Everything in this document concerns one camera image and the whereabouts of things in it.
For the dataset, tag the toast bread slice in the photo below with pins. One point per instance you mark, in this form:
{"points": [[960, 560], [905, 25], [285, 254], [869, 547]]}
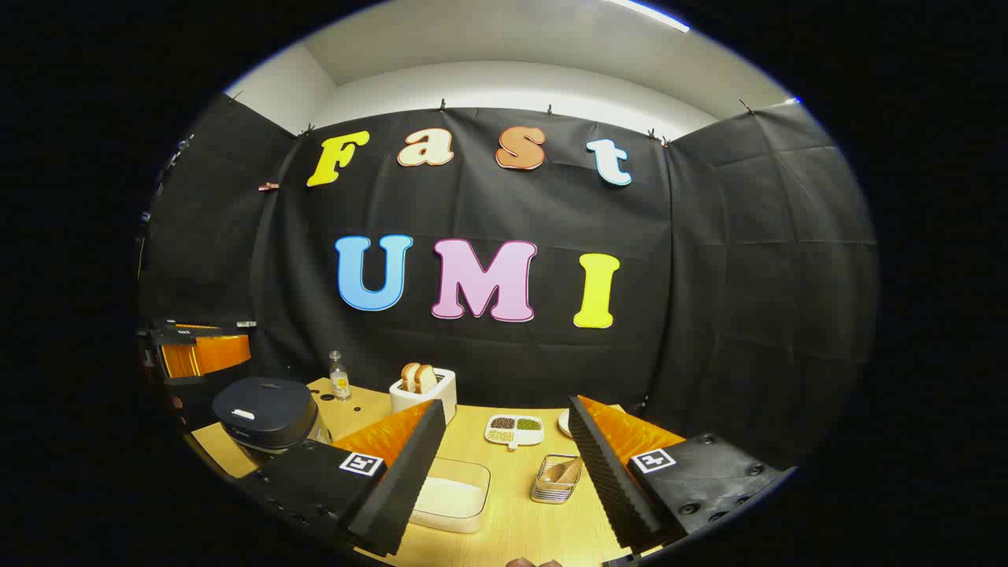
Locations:
{"points": [[409, 376], [426, 378]]}

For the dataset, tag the dark grey rice cooker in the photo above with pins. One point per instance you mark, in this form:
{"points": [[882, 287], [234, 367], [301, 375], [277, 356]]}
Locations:
{"points": [[264, 409]]}

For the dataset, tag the white round plate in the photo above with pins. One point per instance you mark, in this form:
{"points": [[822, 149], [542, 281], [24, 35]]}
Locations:
{"points": [[565, 423]]}

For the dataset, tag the black backdrop cloth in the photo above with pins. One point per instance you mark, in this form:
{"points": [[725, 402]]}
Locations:
{"points": [[709, 276]]}

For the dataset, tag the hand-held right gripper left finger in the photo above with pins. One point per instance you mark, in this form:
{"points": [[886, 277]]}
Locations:
{"points": [[409, 472]]}

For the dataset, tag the wooden spoon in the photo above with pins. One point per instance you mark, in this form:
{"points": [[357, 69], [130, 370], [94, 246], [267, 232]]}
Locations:
{"points": [[561, 471]]}

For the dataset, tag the white toaster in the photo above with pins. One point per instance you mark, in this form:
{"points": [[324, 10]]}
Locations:
{"points": [[445, 398]]}

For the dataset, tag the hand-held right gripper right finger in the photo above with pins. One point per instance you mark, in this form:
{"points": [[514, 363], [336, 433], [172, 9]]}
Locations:
{"points": [[606, 472]]}

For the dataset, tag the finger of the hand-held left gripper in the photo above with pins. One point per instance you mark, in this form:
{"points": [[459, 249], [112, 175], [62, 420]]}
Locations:
{"points": [[213, 353]]}

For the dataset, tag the white divided grain dish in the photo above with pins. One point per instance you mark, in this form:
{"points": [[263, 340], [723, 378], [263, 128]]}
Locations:
{"points": [[514, 429]]}

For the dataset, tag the small glass bottle yellow label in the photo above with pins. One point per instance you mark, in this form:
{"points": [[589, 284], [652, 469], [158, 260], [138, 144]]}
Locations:
{"points": [[340, 382]]}

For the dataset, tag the white rice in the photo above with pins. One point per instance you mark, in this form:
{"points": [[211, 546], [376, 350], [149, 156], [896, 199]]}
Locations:
{"points": [[453, 496]]}

